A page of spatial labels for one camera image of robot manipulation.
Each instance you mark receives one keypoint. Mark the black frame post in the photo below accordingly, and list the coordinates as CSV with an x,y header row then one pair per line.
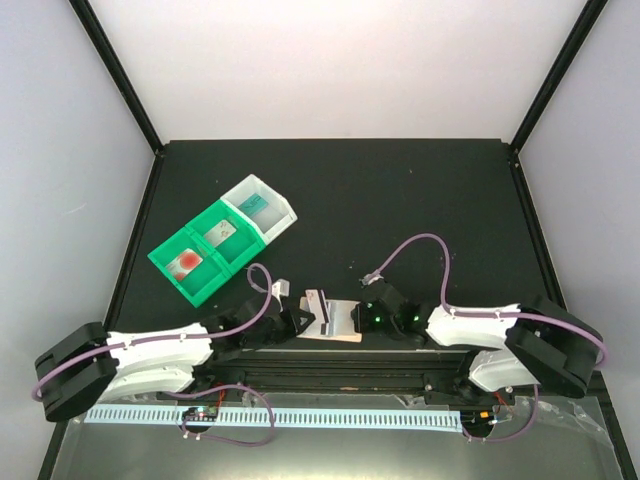
x,y
102,45
572,45

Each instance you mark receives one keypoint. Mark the white slotted cable duct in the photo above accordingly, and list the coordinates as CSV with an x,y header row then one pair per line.
x,y
322,418

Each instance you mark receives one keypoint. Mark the red dot card in bin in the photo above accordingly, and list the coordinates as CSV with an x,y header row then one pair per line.
x,y
183,264

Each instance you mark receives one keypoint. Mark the white translucent bin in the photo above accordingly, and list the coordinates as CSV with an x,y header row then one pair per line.
x,y
267,211

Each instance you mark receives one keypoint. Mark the green bin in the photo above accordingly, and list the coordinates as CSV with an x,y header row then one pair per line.
x,y
240,249
197,271

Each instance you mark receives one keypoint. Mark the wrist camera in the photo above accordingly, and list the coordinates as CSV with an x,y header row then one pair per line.
x,y
372,277
280,290

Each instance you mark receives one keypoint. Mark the tan card holder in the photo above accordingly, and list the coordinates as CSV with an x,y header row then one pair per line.
x,y
345,337

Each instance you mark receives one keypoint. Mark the green bin middle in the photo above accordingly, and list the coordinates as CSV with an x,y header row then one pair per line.
x,y
240,249

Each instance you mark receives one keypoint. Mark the green bin near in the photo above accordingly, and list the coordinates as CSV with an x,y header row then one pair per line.
x,y
197,271

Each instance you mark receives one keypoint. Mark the floral card in bin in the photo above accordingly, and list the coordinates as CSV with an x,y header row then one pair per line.
x,y
220,232

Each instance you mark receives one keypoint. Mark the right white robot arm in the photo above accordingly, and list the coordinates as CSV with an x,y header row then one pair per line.
x,y
535,343

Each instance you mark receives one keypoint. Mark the floral credit card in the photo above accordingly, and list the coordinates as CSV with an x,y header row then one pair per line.
x,y
314,302

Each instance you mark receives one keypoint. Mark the right black frame post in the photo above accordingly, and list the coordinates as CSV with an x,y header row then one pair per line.
x,y
572,45

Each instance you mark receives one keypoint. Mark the controller board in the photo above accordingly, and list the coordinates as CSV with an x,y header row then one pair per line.
x,y
482,417
200,414

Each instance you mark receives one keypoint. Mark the right controller board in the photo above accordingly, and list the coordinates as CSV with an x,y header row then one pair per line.
x,y
482,417

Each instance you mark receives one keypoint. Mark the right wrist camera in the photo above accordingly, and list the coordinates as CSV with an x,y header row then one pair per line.
x,y
372,277

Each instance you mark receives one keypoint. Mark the left controller board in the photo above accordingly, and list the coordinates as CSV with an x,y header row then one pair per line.
x,y
200,414

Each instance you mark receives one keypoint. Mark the teal card in bin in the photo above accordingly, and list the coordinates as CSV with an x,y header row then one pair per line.
x,y
253,205

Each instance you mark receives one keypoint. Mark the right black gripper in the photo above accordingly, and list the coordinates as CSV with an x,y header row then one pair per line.
x,y
361,321

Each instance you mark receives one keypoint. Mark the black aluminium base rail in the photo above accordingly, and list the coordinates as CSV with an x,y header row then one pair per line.
x,y
395,372

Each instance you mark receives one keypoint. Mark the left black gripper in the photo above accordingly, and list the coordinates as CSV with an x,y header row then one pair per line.
x,y
294,327

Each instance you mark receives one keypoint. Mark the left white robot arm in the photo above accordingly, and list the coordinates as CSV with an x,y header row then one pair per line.
x,y
92,365

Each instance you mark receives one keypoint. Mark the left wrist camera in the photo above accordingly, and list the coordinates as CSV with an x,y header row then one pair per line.
x,y
280,290

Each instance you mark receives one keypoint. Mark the left black frame post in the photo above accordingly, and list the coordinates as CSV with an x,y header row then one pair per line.
x,y
102,45

